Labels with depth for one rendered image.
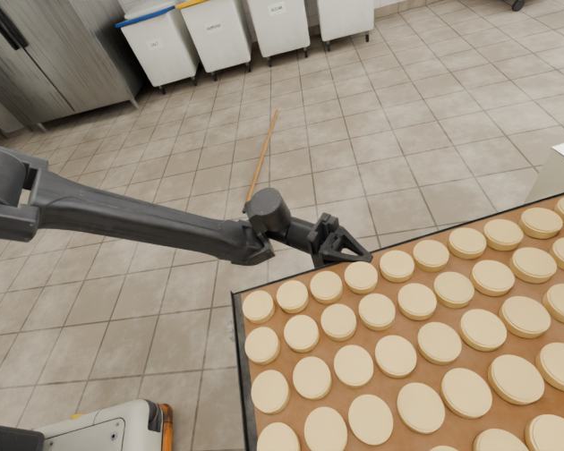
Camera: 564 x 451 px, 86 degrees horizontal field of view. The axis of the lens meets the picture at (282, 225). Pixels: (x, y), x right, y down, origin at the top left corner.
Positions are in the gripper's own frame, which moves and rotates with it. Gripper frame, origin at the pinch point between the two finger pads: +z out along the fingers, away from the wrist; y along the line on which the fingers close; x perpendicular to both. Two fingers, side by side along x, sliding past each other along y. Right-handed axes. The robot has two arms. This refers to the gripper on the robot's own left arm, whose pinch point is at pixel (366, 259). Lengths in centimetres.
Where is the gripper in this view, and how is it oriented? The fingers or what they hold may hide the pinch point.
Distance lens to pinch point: 53.4
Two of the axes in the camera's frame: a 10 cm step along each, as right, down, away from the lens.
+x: -5.3, 7.2, -4.4
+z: 8.2, 3.0, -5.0
